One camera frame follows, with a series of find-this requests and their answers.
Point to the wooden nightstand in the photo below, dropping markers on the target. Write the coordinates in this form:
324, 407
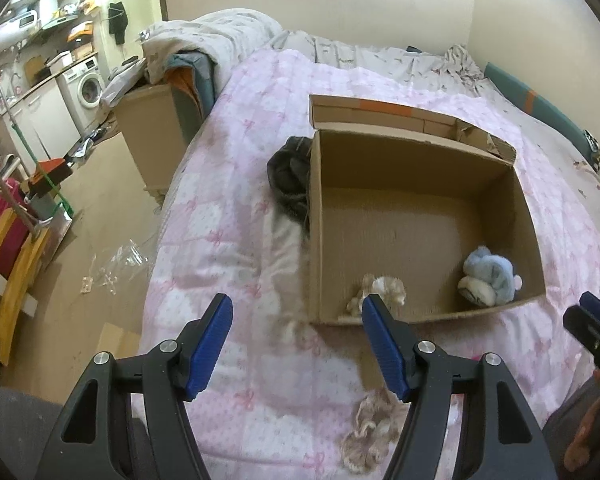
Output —
150, 135

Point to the clear plastic wrap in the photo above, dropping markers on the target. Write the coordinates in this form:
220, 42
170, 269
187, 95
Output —
122, 265

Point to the mop with green pole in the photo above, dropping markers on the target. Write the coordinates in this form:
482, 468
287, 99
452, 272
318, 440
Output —
61, 201

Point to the beige ruffled scrunchie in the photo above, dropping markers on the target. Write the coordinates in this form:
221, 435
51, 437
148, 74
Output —
391, 287
370, 425

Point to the person's right hand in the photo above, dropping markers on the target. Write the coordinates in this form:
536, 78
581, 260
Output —
585, 435

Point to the cardboard box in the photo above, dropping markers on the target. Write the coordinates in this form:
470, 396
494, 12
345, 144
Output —
410, 210

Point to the white printed duvet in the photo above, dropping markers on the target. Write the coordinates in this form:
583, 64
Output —
240, 35

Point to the dark grey cloth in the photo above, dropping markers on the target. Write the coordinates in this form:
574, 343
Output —
287, 175

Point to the white washing machine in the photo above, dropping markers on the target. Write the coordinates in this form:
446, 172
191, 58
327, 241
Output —
87, 87

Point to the orange box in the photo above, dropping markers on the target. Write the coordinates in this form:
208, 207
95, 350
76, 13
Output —
80, 31

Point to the bed with pink blanket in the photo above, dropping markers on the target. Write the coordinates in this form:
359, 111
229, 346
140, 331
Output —
240, 185

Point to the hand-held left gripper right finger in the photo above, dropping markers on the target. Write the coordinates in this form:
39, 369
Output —
385, 355

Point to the small dark object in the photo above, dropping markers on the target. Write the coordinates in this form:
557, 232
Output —
591, 150

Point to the teal pillow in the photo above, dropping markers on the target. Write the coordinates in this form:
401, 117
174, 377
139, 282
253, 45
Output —
545, 105

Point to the black hanging garment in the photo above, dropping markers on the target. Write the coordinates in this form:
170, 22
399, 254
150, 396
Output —
118, 20

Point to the flat cardboard piece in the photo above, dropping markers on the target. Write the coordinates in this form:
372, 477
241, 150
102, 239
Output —
120, 340

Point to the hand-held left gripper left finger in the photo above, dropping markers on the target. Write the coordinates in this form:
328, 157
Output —
210, 350

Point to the orange and black dustpan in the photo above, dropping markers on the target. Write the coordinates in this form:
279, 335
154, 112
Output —
50, 172

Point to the light blue fluffy plush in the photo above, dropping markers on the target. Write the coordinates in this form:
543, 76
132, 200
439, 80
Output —
487, 272

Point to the yellow wooden frame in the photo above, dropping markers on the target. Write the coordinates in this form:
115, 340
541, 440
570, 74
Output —
17, 280

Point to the white water heater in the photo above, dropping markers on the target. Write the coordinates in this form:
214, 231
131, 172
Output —
15, 30

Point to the white kitchen counter cabinet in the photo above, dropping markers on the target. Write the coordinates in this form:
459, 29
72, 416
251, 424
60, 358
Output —
40, 120

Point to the teal and orange clothes pile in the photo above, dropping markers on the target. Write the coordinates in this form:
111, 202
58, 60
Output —
192, 80

